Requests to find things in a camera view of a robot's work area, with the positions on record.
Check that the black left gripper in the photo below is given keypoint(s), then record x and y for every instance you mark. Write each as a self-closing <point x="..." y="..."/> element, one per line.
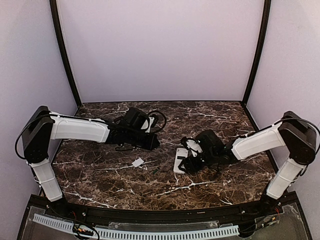
<point x="154" y="142"/>

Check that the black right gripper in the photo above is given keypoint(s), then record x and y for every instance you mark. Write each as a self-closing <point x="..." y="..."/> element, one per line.
<point x="194" y="160"/>

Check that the white and red remote control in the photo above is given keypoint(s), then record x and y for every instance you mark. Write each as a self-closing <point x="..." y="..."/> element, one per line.
<point x="180" y="155"/>

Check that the white battery cover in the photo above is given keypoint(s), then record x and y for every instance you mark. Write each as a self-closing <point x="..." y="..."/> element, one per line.
<point x="138" y="162"/>

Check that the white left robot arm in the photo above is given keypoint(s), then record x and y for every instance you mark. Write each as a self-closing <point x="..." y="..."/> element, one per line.
<point x="134" y="128"/>

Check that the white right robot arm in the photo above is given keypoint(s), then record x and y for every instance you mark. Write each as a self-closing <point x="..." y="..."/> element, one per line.
<point x="298" y="136"/>

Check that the white slotted cable duct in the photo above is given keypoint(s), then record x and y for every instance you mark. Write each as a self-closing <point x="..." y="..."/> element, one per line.
<point x="134" y="231"/>

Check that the black left corner post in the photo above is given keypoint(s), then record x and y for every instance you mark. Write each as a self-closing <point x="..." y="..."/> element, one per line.
<point x="63" y="51"/>

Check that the black corner post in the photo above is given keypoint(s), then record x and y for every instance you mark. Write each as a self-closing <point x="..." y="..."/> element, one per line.
<point x="63" y="51"/>
<point x="258" y="51"/>

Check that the black right corner post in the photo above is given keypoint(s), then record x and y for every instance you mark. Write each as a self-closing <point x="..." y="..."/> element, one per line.
<point x="258" y="51"/>

